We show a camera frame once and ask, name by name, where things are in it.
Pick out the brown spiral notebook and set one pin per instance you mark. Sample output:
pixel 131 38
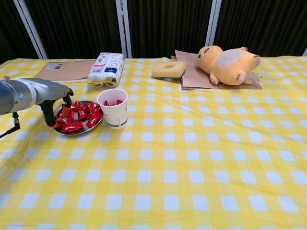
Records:
pixel 67 72

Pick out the red candy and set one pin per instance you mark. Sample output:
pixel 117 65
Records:
pixel 66 120
pixel 94 121
pixel 119 102
pixel 108 103
pixel 72 127

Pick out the white frame post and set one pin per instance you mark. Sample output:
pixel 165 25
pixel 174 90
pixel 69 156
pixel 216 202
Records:
pixel 305 51
pixel 213 24
pixel 124 31
pixel 31 28

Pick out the yellow checkered tablecloth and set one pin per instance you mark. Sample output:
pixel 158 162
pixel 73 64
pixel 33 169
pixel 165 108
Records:
pixel 168 155

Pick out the round steel plate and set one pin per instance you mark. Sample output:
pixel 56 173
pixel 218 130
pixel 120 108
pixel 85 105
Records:
pixel 88 129

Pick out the white plastic-wrapped pack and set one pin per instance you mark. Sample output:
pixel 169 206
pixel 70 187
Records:
pixel 105 67

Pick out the clear plastic wrapper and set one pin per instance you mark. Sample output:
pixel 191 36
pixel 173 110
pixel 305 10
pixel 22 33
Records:
pixel 254 76

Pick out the yellow plush toy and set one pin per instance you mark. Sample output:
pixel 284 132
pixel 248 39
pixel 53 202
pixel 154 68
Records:
pixel 225 69

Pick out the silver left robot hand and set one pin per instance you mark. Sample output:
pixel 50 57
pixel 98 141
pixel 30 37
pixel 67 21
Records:
pixel 52 92

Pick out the brown paper bag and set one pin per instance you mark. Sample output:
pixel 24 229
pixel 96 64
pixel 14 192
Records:
pixel 194 79

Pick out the white paper cup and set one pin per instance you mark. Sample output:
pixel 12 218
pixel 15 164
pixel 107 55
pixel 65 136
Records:
pixel 116 113

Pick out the yellow sponge with hole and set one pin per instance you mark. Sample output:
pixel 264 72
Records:
pixel 165 72

